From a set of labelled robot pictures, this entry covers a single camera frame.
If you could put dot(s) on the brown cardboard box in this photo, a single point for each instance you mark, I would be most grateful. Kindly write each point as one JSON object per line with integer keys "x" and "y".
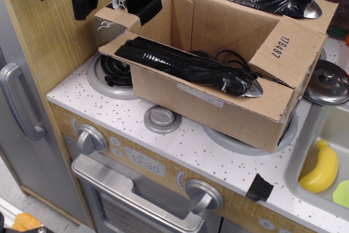
{"x": 281, "y": 49}

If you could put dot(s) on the black taped block on flap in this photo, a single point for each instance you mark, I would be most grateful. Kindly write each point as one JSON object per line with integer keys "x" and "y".
{"x": 145, "y": 10}

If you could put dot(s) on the left grey burner with coil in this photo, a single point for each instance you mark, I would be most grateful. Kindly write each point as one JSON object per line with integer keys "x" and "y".
{"x": 110, "y": 77}

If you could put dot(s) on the black taped spoon front flap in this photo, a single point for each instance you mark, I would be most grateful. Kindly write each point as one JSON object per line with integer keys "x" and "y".
{"x": 190, "y": 67}

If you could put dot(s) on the left silver oven knob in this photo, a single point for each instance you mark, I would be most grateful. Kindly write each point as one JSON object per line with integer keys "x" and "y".
{"x": 90, "y": 140}

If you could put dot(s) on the silver oven knob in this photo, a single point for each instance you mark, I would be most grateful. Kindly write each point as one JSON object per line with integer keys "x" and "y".
{"x": 202, "y": 196}
{"x": 90, "y": 140}

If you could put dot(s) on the grey centre stove knob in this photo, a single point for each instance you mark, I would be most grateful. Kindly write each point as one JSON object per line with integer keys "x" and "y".
{"x": 160, "y": 120}

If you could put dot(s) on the oven clock display panel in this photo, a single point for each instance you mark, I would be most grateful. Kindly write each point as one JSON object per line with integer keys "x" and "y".
{"x": 146, "y": 162}

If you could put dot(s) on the grey toy fridge door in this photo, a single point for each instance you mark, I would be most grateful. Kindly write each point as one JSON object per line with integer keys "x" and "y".
{"x": 38, "y": 166}

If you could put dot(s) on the right silver oven knob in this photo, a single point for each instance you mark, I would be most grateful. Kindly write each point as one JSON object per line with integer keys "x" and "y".
{"x": 202, "y": 196}

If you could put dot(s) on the orange object on floor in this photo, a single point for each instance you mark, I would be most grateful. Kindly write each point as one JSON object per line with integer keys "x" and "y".
{"x": 24, "y": 222}

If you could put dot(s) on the red green objects at back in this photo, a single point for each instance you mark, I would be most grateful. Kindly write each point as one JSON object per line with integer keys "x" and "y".
{"x": 336, "y": 32}

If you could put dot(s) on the silver pot lid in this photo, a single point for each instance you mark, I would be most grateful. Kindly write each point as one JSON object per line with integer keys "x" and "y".
{"x": 328, "y": 85}

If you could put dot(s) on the black tape piece on counter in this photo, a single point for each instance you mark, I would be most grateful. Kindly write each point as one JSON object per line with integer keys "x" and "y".
{"x": 259, "y": 190}

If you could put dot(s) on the silver toy sink basin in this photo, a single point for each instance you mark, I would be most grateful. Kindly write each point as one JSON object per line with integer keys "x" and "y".
{"x": 322, "y": 123}

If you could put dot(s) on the yellow toy banana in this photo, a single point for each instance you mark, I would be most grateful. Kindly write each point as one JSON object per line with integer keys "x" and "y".
{"x": 325, "y": 171}

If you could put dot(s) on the green toy piece in sink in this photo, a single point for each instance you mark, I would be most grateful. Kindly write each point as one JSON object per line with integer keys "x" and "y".
{"x": 341, "y": 193}

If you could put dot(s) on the grey fridge door handle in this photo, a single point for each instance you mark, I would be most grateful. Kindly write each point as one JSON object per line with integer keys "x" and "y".
{"x": 9, "y": 76}

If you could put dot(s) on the silver oven door handle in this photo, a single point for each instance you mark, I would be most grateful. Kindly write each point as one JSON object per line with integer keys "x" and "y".
{"x": 117, "y": 206}

